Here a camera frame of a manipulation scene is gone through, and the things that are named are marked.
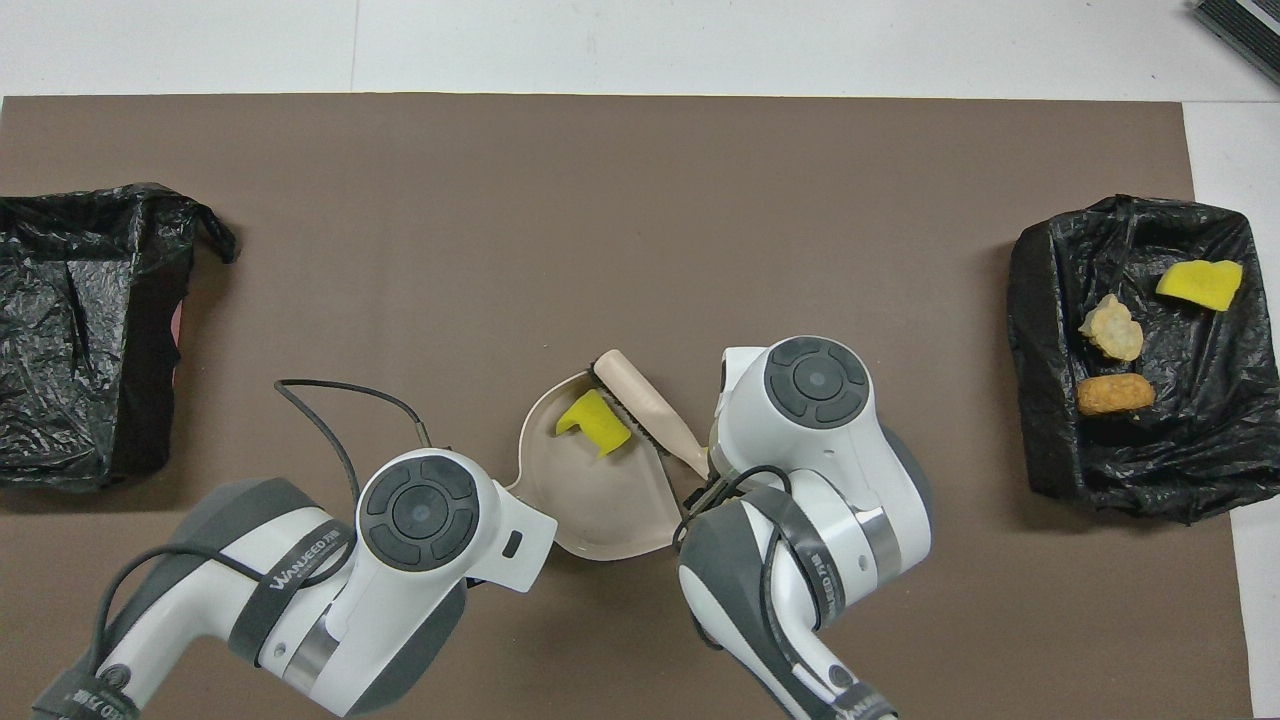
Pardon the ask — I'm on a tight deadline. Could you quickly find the beige hand brush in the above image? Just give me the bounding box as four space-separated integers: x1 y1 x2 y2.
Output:
592 350 713 479

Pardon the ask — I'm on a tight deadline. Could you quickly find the notched yellow sponge piece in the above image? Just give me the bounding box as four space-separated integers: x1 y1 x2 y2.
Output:
555 390 633 459

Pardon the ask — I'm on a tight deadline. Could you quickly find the beige plastic dustpan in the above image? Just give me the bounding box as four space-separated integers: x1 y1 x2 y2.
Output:
513 368 693 561

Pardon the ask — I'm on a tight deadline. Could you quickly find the pale crumbly bread chunk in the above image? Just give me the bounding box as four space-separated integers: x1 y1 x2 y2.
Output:
1078 294 1144 363

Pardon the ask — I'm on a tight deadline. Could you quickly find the brown fried nugget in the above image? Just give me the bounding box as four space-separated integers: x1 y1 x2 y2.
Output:
1076 373 1156 417

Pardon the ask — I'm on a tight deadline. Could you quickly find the yellow green-backed sponge piece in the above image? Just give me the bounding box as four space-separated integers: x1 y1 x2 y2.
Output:
1156 260 1245 313

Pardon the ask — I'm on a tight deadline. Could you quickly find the black bag lined bin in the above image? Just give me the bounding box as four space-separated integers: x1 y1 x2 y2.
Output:
0 182 239 491
1007 195 1280 524

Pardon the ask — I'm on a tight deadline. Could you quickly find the brown table mat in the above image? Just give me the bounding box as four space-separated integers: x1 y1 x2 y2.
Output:
0 95 1256 720

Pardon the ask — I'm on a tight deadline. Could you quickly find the dark grey ribbed panel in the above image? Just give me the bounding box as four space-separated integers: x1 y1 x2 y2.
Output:
1190 0 1280 86

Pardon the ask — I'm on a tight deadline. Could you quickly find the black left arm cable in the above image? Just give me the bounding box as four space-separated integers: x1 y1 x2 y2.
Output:
275 377 433 501

